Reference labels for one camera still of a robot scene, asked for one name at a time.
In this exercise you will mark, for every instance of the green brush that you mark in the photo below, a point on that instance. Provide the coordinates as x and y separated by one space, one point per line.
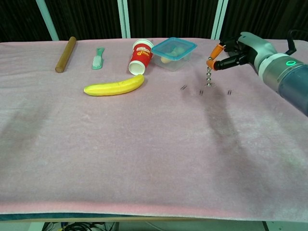
97 61

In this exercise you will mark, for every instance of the teal padding layer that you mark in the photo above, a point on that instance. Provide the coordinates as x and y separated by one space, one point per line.
24 217

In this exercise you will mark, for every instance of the white frame post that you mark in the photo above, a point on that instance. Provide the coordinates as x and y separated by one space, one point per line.
47 19
124 19
219 19

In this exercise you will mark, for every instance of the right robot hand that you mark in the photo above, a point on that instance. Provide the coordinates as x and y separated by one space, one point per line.
252 45

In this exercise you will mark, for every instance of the pale toy food piece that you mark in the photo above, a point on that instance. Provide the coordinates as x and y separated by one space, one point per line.
178 50
164 59

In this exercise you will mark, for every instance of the red paper cup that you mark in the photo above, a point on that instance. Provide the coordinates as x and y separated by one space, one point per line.
141 56

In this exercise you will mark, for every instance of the silver beaded magnetic stick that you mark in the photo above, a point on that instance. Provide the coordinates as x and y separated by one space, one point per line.
208 74

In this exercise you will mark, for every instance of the wooden rolling pin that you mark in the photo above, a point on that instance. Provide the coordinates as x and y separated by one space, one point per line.
65 55

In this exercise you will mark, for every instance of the yellow banana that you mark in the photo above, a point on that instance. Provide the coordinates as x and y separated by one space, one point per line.
113 87

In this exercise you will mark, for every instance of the clear container with blue lid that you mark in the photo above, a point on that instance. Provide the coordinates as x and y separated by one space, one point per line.
174 45

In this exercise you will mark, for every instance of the pink table cloth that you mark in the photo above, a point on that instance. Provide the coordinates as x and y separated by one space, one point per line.
120 144

